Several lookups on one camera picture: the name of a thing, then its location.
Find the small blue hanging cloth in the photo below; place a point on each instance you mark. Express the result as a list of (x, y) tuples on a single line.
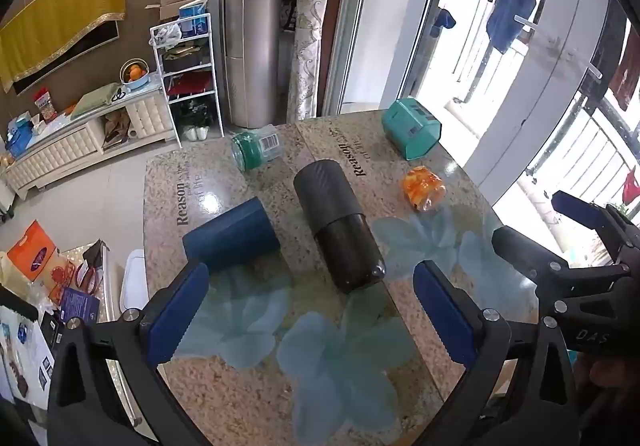
[(442, 22)]

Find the blue booklet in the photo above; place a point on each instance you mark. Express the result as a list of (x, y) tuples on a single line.
[(79, 305)]

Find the teal hexagonal box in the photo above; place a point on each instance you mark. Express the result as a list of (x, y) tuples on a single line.
[(412, 128)]

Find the blue box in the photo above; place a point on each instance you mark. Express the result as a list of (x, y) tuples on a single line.
[(19, 136)]

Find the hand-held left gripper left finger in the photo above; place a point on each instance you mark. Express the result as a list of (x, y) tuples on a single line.
[(177, 313)]

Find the white balcony cabinet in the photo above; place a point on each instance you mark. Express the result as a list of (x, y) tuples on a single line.
[(390, 26)]

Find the silver standing air conditioner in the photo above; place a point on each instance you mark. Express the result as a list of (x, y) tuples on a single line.
[(252, 26)]

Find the orange snack packet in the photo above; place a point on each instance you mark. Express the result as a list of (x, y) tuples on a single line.
[(423, 188)]

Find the patterned curtain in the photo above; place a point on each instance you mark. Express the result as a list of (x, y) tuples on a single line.
[(312, 26)]

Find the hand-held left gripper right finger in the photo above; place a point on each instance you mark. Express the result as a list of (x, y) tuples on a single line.
[(445, 313)]

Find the red snack bag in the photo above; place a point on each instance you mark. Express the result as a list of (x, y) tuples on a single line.
[(46, 106)]

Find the yellow cloth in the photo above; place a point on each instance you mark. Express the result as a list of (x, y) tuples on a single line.
[(60, 21)]

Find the black cup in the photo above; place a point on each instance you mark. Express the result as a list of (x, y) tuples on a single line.
[(335, 221)]

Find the white padded cabinet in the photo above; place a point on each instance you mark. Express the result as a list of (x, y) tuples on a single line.
[(75, 141)]

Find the dark blue cup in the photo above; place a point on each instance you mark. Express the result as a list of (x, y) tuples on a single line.
[(231, 238)]

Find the white floor scale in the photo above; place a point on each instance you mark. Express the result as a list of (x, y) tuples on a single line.
[(134, 281)]

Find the brown paper bag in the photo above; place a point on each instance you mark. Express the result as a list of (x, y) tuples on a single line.
[(116, 128)]

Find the dark red hanging garment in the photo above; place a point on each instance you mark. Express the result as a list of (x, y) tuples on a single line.
[(625, 71)]

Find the orange paper bag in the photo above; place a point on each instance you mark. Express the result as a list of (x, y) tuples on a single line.
[(42, 261)]

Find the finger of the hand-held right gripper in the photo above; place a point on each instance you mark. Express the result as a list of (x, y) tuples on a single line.
[(580, 208), (525, 248)]

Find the person's right hand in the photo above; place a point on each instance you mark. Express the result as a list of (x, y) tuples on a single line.
[(607, 378)]

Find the red hanging cloth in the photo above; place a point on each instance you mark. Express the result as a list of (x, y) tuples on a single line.
[(631, 186)]

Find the green folded cloth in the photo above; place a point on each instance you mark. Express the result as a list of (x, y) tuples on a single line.
[(95, 98)]

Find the white shoes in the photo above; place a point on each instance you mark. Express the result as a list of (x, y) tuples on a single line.
[(196, 132)]

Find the cardboard box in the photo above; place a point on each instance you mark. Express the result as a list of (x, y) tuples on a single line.
[(180, 1)]

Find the white plastic bag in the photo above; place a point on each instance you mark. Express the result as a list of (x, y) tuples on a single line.
[(165, 35)]

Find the white metal rack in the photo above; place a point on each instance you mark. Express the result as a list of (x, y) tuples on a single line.
[(216, 76)]

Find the bowl of oranges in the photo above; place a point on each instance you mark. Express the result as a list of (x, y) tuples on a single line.
[(134, 73)]

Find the green glass jar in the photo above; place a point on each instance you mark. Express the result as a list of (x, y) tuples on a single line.
[(256, 147)]

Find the black television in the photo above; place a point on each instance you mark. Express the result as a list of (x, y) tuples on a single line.
[(75, 48)]

